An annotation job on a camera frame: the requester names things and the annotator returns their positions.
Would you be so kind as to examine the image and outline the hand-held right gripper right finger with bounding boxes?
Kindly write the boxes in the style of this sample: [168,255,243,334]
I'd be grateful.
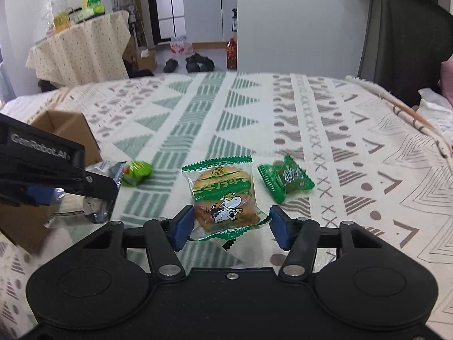
[269,205,384,279]

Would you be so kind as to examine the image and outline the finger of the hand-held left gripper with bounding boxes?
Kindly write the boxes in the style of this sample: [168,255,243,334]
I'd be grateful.
[72,167,119,202]
[0,187,66,208]

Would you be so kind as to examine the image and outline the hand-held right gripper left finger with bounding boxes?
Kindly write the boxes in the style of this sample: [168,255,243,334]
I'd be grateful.
[83,205,196,280]

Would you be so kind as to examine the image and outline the clear white sandwich cake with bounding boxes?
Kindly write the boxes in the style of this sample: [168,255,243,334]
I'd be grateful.
[44,162,127,228]

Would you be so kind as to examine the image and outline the brown cardboard box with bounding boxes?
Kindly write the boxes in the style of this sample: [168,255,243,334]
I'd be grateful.
[0,110,104,256]

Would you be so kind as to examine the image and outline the green edged cookie packet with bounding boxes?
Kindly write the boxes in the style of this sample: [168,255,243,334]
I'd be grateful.
[181,156,272,251]

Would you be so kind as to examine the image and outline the lime green snack packet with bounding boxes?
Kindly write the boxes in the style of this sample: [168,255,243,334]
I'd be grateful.
[121,160,154,187]

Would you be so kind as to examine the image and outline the small dark green packet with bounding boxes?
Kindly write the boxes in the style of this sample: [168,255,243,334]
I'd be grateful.
[257,155,316,205]

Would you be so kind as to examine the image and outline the table with dotted cloth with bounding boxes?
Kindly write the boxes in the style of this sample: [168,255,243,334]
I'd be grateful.
[25,10,131,88]

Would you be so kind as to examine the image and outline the black bag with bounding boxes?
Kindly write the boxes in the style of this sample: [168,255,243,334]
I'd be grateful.
[122,58,155,78]

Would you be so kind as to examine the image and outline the green patterned blanket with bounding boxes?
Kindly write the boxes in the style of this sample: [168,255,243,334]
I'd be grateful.
[0,71,453,340]

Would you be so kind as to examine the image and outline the small cardboard box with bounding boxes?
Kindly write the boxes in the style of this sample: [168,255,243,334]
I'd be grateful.
[136,47,158,72]

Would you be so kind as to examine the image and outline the clear bottle with yellow liquid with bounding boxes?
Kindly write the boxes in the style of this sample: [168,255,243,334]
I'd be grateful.
[50,0,70,33]

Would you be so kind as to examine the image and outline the pair of black shoes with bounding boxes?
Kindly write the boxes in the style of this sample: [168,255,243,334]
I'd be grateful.
[185,53,215,73]

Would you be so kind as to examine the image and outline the pack of water bottles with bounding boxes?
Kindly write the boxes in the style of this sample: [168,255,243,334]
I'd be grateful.
[170,36,194,55]

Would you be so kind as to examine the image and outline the red drink bottle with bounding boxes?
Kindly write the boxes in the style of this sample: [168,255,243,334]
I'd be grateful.
[226,38,238,70]

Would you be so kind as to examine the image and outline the white refrigerator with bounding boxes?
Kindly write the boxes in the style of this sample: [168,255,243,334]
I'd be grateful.
[155,0,186,40]

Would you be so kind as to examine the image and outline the white crumpled cloth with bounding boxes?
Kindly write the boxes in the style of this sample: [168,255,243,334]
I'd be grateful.
[418,88,453,133]

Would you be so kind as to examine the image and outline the white cabinet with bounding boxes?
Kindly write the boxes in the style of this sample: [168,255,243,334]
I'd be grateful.
[181,0,238,44]

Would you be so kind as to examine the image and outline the pink cloth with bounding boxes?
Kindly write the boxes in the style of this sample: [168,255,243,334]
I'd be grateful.
[438,56,453,97]

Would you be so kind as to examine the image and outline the black office chair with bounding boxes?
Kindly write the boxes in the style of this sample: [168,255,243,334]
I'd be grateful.
[357,0,453,107]

